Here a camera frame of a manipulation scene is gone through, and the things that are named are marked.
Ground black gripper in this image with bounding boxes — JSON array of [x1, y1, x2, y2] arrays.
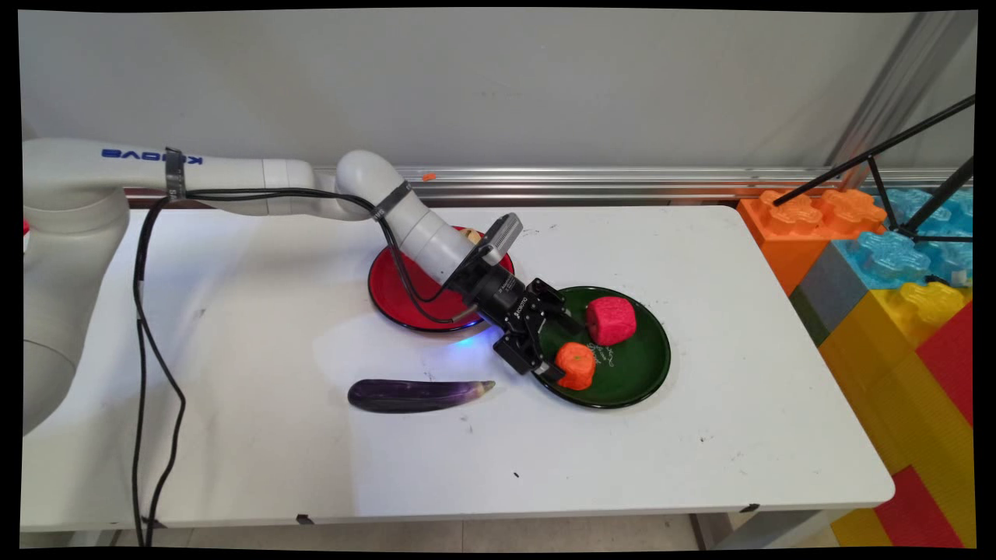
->
[[451, 260, 584, 383]]

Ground orange toy fruit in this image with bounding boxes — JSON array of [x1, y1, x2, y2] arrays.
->
[[554, 342, 598, 391]]

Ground pink-red toy fruit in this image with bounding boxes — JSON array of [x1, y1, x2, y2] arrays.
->
[[585, 296, 638, 347]]

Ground dark green round plate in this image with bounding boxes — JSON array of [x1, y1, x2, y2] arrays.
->
[[520, 286, 672, 410]]

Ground purple toy eggplant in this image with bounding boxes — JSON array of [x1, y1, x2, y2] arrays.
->
[[348, 378, 497, 414]]

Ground red round plate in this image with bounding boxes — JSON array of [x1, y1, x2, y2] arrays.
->
[[367, 226, 516, 334]]

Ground orange giant building block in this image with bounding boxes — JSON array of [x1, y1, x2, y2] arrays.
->
[[737, 189, 889, 297]]

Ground grey giant building block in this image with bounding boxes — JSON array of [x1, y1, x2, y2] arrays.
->
[[789, 243, 870, 348]]

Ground grey table leg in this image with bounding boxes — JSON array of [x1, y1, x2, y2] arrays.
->
[[691, 509, 850, 551]]

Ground giant colourful toy bricks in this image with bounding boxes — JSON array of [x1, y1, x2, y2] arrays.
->
[[819, 281, 978, 548]]

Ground blue giant building block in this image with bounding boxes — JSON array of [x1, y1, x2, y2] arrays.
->
[[833, 188, 975, 293]]

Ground black tripod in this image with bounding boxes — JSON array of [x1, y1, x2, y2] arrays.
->
[[772, 95, 977, 245]]

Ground diagonal aluminium profile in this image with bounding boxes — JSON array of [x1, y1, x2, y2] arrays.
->
[[825, 11, 978, 191]]

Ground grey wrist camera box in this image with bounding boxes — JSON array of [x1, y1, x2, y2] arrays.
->
[[475, 212, 524, 268]]

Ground aluminium rail along wall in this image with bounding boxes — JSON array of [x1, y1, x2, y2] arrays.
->
[[124, 164, 973, 208]]

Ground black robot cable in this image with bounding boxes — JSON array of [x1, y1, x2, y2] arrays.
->
[[130, 187, 481, 548]]

